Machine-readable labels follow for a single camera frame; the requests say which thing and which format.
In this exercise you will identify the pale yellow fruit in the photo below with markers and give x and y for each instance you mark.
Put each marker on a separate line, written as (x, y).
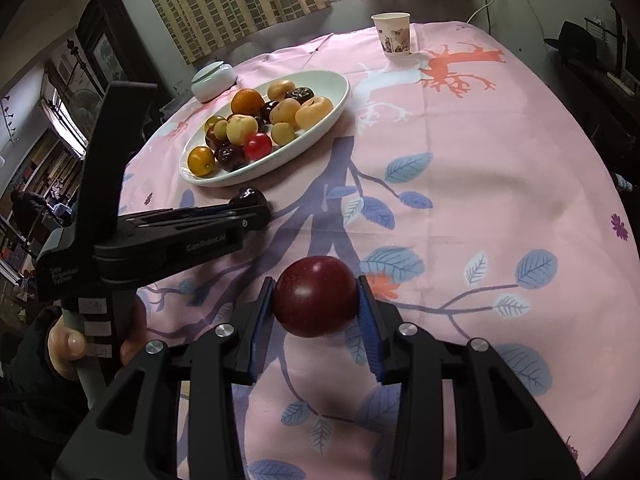
(241, 129)

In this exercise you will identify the tan round fruit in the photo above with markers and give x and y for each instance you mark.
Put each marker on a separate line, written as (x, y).
(280, 90)

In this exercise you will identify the yellow tomato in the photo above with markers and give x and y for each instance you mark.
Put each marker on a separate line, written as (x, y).
(201, 161)

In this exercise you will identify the printed paper cup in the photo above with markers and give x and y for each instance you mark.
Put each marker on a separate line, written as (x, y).
(392, 35)

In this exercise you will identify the white oval plate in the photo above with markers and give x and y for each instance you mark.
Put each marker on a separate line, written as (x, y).
(280, 160)

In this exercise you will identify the striped pepino melon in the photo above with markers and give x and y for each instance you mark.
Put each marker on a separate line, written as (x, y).
(314, 112)

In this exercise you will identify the small red tomato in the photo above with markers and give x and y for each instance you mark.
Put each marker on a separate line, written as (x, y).
(258, 145)

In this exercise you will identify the dark wooden cabinet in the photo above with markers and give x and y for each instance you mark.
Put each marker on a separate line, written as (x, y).
(107, 50)

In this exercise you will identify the wide checked curtain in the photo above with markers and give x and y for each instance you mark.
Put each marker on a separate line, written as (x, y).
(225, 5)

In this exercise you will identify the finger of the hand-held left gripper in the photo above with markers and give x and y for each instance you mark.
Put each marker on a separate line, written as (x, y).
(165, 220)
(200, 247)

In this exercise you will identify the orange tangerine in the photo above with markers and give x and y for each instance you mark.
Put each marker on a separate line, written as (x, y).
(246, 101)

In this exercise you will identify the pink printed tablecloth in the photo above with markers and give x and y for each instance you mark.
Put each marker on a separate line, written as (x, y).
(475, 185)

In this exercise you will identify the bookshelf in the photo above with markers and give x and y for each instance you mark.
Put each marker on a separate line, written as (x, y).
(30, 175)

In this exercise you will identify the purple red plum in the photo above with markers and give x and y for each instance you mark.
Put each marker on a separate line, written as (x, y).
(315, 295)

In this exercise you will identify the person's left hand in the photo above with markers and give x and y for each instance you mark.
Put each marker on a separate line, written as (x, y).
(67, 347)

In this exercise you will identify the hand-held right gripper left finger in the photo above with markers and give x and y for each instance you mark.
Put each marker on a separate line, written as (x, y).
(260, 330)

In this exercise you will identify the standing fan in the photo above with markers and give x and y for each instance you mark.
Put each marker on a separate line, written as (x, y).
(80, 102)

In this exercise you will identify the pale green lidded jar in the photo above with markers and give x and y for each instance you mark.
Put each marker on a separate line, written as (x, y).
(212, 82)

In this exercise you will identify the heart-shaped dark plum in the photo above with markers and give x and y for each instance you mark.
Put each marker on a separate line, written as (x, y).
(250, 195)

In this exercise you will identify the yellow-green tomato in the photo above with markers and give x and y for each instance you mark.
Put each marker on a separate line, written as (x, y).
(215, 122)

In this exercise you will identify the dark passion fruit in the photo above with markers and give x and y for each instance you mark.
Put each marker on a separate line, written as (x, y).
(302, 93)

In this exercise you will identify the black hat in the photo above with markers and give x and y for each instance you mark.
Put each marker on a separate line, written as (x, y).
(577, 40)

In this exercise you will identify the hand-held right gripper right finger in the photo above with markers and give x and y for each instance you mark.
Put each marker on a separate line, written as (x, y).
(370, 330)

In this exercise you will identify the small yellow-green longan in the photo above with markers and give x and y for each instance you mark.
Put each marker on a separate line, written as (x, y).
(283, 133)
(220, 131)

